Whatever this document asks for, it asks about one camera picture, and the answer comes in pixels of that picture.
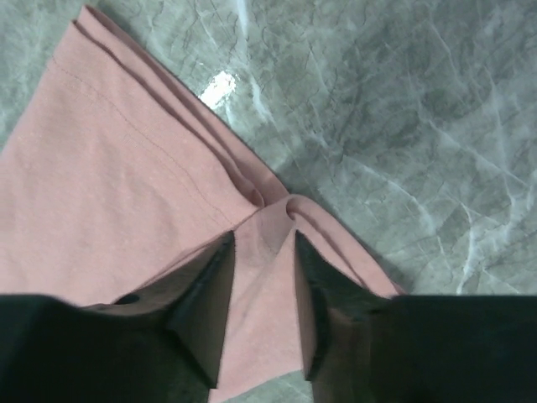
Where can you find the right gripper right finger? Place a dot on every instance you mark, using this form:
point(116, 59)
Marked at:
point(346, 331)

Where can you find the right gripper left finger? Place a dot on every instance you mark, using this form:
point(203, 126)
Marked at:
point(191, 302)

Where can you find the pink t shirt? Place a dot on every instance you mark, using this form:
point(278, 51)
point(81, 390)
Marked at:
point(115, 171)

